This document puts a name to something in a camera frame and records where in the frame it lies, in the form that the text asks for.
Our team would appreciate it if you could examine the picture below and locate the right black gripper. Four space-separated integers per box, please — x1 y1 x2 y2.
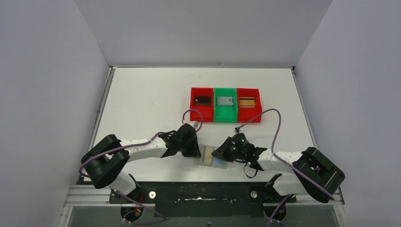
213 136 246 162

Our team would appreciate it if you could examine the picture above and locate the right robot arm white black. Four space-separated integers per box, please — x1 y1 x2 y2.
212 133 345 203

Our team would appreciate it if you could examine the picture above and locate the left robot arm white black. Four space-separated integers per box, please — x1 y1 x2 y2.
78 121 201 202

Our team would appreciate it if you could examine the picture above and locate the gold striped card in holder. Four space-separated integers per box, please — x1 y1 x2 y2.
198 145 215 166

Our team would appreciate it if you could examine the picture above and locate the black credit card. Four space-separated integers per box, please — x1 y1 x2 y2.
193 96 211 106

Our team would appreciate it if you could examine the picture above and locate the silver credit card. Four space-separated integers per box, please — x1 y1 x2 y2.
217 96 234 106

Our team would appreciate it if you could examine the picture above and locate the gold credit card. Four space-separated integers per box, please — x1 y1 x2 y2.
239 97 256 108

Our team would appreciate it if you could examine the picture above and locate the green plastic bin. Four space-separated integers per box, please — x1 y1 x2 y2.
214 87 238 123

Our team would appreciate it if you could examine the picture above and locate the left red plastic bin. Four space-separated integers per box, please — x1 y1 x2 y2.
190 87 215 122

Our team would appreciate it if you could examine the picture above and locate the red plastic bin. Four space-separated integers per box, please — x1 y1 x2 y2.
236 88 262 123
190 87 215 122

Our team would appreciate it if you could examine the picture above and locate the right red plastic bin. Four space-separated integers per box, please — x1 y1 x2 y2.
236 88 262 123

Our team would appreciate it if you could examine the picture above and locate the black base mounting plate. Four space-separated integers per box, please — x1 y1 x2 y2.
104 180 296 222

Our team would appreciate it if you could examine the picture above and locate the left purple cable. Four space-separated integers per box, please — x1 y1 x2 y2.
78 108 204 226

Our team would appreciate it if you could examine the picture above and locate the purple cable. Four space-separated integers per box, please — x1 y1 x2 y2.
78 108 204 226
234 108 336 227

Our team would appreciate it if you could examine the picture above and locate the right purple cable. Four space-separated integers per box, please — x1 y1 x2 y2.
234 108 336 227

